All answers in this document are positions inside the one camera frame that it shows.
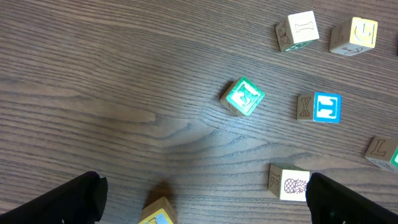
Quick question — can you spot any green number 7 block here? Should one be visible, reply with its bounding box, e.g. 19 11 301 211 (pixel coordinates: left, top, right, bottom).
364 136 397 173

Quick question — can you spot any white block green side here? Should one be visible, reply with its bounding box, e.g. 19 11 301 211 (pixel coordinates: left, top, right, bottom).
275 11 320 52

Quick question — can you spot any blue letter T block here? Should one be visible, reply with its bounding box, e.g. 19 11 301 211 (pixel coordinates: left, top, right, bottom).
296 92 342 123

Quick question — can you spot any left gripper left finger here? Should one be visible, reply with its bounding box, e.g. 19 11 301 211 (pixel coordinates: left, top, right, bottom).
1 171 108 224

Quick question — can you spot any yellow top block far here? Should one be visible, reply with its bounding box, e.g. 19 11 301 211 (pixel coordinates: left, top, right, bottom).
329 17 378 56

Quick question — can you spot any green letter block left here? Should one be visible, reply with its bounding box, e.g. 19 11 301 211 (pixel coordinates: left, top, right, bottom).
220 77 265 116

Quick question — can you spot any yellow top block near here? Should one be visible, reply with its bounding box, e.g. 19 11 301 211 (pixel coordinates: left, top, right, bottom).
138 197 178 224

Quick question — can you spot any wooden block yellow side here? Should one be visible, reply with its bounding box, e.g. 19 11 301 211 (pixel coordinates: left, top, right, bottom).
268 164 310 202

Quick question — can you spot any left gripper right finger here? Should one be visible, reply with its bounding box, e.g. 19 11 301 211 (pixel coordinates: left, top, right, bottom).
305 172 397 224

